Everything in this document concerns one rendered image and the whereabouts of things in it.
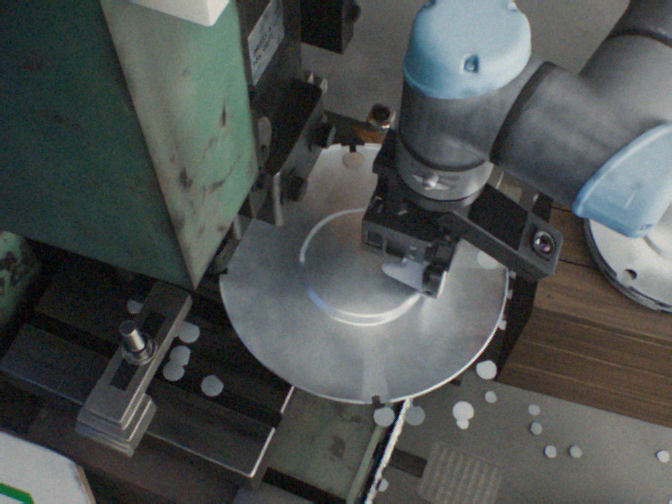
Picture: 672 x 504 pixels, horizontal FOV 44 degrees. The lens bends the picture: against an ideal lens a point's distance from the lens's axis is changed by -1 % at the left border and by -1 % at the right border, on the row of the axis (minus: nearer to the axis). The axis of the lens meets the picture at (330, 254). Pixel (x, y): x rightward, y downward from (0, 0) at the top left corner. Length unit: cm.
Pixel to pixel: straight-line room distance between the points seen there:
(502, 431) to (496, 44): 118
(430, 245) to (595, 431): 103
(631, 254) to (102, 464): 86
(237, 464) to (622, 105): 52
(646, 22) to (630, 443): 118
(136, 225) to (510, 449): 122
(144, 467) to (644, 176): 64
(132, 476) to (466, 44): 62
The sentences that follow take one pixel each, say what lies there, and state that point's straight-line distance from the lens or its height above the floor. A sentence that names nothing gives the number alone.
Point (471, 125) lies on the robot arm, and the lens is 54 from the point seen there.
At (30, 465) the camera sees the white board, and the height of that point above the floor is 52.
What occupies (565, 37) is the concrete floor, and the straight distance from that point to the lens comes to 217.
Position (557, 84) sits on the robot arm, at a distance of 54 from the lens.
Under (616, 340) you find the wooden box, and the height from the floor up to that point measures 31.
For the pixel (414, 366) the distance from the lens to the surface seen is 80.
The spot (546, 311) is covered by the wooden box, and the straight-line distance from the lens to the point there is 134.
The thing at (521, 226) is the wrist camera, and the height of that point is 95.
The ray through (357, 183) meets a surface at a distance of 88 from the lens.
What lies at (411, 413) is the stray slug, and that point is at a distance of 93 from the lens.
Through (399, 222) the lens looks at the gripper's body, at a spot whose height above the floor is 93.
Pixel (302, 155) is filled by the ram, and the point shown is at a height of 94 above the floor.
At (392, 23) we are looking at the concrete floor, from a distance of 212.
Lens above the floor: 153
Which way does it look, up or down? 62 degrees down
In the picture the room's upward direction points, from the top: straight up
